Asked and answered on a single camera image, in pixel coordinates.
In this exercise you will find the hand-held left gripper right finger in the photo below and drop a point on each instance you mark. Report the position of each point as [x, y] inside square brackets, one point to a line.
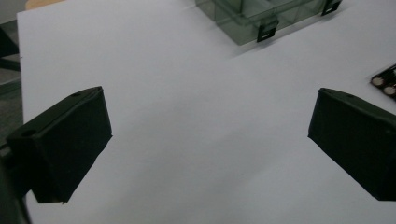
[358, 140]

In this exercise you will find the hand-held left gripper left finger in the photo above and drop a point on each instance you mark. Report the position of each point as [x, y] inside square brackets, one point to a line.
[65, 140]

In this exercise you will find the black circuit board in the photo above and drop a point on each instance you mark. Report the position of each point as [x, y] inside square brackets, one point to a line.
[386, 82]

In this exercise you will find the clear plastic compartment box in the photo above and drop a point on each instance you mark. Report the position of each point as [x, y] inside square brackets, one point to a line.
[246, 18]

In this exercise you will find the wooden table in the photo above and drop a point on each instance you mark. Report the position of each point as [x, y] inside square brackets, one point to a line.
[39, 3]

